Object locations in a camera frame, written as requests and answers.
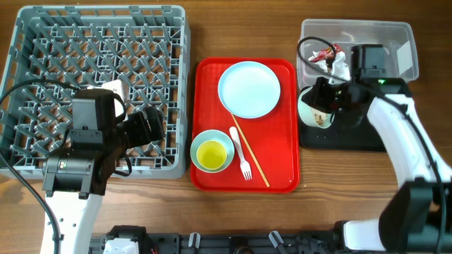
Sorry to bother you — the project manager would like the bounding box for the black waste bin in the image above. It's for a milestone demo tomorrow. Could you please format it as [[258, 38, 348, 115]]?
[[298, 116, 386, 152]]

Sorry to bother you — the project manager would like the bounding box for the light blue round plate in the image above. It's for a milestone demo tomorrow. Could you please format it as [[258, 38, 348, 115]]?
[[218, 61, 281, 119]]

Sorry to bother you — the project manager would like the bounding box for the white napkin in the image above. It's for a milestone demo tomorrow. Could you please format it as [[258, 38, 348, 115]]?
[[314, 59, 335, 73]]

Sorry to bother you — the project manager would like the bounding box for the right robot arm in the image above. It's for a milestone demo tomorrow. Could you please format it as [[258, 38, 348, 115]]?
[[299, 44, 451, 253]]

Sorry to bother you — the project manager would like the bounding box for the light blue bowl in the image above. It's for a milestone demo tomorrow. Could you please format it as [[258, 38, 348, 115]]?
[[190, 130, 234, 174]]

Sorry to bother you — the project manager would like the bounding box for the white plastic fork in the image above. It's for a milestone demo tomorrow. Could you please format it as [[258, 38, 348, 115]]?
[[229, 126, 252, 181]]

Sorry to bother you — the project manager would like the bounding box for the green bowl with rice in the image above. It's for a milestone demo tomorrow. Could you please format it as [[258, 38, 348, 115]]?
[[297, 87, 335, 129]]

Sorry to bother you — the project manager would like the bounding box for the wooden chopstick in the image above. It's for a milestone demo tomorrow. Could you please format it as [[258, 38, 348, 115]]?
[[230, 114, 270, 188]]

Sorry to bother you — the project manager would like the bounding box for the clear plastic waste bin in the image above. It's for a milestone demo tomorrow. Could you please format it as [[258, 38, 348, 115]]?
[[299, 19, 419, 83]]

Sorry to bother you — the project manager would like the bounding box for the right black cable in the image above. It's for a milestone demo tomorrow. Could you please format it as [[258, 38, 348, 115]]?
[[297, 36, 449, 254]]

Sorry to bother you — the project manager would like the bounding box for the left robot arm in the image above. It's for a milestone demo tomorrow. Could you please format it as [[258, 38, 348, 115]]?
[[40, 89, 164, 253]]

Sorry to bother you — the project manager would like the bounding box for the grey dishwasher rack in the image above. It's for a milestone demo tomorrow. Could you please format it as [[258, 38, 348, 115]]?
[[1, 5, 191, 179]]

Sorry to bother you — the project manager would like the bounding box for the red serving tray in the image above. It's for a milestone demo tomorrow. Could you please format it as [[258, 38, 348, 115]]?
[[191, 57, 300, 193]]

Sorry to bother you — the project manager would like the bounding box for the yellow plastic cup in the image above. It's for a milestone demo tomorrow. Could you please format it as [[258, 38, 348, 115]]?
[[196, 140, 227, 171]]

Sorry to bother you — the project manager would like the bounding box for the red snack wrapper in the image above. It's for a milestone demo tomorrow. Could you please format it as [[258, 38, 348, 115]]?
[[309, 44, 344, 63]]

